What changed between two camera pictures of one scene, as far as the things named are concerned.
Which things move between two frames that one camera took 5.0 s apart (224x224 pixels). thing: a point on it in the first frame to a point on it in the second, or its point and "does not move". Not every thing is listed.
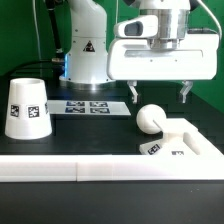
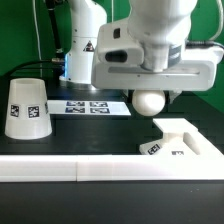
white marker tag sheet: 85,108 does not move
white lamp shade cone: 27,114 does not move
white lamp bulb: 151,118 to 149,102
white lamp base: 180,138 does not move
